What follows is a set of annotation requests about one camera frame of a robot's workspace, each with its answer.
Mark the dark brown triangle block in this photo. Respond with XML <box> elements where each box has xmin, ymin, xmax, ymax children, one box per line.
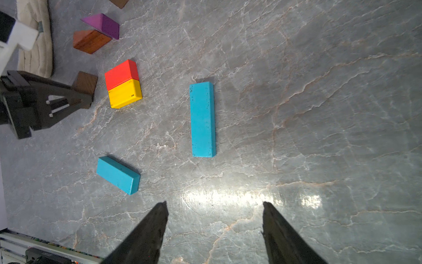
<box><xmin>71</xmin><ymin>71</ymin><xmax>98</xmax><ymax>109</ymax></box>

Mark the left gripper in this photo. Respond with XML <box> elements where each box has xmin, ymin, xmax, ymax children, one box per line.
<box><xmin>1</xmin><ymin>71</ymin><xmax>90</xmax><ymax>139</ymax></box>

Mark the reddish brown triangle block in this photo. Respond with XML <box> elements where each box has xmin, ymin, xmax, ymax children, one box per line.
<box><xmin>73</xmin><ymin>30</ymin><xmax>112</xmax><ymax>55</ymax></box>

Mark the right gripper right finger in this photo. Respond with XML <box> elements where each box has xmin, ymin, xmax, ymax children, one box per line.
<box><xmin>263</xmin><ymin>201</ymin><xmax>326</xmax><ymax>264</ymax></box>

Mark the long teal block lying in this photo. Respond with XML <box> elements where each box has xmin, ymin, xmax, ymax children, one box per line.
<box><xmin>189</xmin><ymin>82</ymin><xmax>216</xmax><ymax>158</ymax></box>

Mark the short teal block upright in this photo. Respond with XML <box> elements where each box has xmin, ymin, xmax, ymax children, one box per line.
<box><xmin>96</xmin><ymin>156</ymin><xmax>140</xmax><ymax>195</ymax></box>

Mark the beige work glove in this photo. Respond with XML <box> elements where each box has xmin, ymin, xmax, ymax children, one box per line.
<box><xmin>16</xmin><ymin>0</ymin><xmax>53</xmax><ymax>78</ymax></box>

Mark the purple triangle block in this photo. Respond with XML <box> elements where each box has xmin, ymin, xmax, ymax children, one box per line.
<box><xmin>81</xmin><ymin>13</ymin><xmax>120</xmax><ymax>40</ymax></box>

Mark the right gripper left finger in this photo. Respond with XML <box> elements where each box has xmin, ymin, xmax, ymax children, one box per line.
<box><xmin>102</xmin><ymin>201</ymin><xmax>169</xmax><ymax>264</ymax></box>

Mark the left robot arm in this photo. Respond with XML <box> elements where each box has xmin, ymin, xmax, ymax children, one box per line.
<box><xmin>1</xmin><ymin>13</ymin><xmax>98</xmax><ymax>139</ymax></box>

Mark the red rectangular block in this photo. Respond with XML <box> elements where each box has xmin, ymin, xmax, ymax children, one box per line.
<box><xmin>104</xmin><ymin>59</ymin><xmax>139</xmax><ymax>91</ymax></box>

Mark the yellow rectangular block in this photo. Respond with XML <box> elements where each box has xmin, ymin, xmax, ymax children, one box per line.
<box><xmin>108</xmin><ymin>79</ymin><xmax>143</xmax><ymax>109</ymax></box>

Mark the small black controller board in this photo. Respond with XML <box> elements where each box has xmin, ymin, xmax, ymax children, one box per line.
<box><xmin>25</xmin><ymin>247</ymin><xmax>72</xmax><ymax>264</ymax></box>

